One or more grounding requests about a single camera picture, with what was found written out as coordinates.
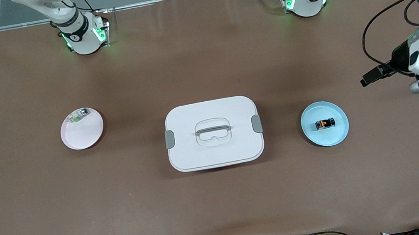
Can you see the white lidded storage box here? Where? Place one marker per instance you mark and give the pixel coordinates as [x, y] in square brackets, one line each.
[215, 154]

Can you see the orange and black push-button switch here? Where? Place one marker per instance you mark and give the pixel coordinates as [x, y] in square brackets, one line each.
[326, 123]

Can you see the green and silver push-button switch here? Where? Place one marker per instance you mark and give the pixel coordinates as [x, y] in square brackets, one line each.
[82, 112]

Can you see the pale pink round plate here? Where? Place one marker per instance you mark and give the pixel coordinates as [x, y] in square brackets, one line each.
[82, 137]

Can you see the light blue round plate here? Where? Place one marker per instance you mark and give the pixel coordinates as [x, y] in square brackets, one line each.
[326, 139]

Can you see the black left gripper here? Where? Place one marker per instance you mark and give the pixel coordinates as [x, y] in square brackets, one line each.
[398, 57]

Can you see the brown table cover sheet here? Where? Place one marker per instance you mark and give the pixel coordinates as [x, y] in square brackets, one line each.
[224, 207]

